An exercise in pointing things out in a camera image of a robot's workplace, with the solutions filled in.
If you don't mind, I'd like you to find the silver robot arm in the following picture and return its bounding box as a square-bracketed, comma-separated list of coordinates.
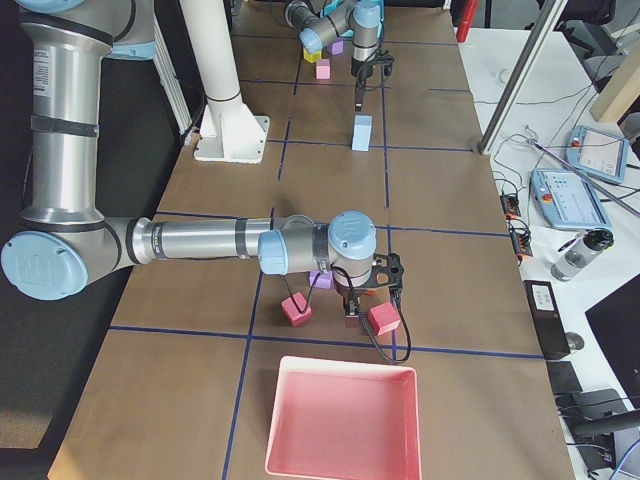
[1, 1, 179, 336]
[284, 1, 394, 112]

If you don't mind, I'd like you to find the yellow foam block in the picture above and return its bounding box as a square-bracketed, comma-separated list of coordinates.
[303, 49, 322, 64]

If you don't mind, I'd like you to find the red fire extinguisher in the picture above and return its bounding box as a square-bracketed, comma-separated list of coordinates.
[456, 0, 478, 43]

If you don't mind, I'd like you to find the arm gripper cable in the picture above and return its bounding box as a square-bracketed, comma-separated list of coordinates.
[359, 47, 394, 94]

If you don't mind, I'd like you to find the crimson block near purple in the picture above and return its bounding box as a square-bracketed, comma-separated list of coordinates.
[281, 292, 313, 327]

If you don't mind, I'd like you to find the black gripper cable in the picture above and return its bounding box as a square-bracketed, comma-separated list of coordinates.
[279, 267, 412, 365]

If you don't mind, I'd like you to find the pink plastic tray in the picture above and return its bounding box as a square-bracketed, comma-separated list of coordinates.
[265, 356, 422, 479]

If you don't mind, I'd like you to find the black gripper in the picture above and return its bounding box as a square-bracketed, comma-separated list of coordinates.
[343, 253, 403, 328]
[351, 50, 395, 111]

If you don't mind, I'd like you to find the brown paper table cover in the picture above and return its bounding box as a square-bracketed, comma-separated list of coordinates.
[49, 2, 573, 479]

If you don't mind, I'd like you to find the teach pendant far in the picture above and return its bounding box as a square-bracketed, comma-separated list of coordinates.
[565, 125, 629, 185]

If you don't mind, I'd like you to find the aluminium frame post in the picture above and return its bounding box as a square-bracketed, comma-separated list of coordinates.
[478, 0, 568, 156]

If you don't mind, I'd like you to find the black laptop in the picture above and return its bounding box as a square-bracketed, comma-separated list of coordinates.
[586, 279, 639, 406]

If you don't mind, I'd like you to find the light blue block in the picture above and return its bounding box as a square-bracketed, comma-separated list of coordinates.
[351, 130, 370, 152]
[353, 115, 373, 136]

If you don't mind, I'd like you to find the black power box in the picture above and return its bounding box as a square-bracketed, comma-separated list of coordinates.
[523, 280, 570, 360]

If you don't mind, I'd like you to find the teach pendant near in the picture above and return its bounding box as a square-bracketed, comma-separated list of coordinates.
[530, 168, 612, 230]

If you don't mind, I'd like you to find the clear water bottle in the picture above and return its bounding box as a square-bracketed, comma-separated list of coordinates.
[550, 228, 614, 282]

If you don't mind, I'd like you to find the crimson block near orange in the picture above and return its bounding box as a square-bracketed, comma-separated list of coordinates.
[367, 301, 401, 336]

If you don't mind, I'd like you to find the purple block right side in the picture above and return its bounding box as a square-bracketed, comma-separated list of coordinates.
[308, 271, 333, 290]

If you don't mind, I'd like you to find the teal plastic bin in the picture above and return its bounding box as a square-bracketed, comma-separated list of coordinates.
[319, 0, 385, 38]

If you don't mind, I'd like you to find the teach pendant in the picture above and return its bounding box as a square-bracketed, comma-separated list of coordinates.
[565, 125, 629, 185]
[530, 168, 612, 230]

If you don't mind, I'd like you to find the pink foam block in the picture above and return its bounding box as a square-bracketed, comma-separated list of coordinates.
[315, 59, 331, 80]

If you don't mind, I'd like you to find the purple block left side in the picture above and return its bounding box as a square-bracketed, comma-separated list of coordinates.
[327, 38, 344, 56]

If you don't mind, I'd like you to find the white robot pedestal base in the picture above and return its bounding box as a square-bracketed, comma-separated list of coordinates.
[180, 0, 270, 164]

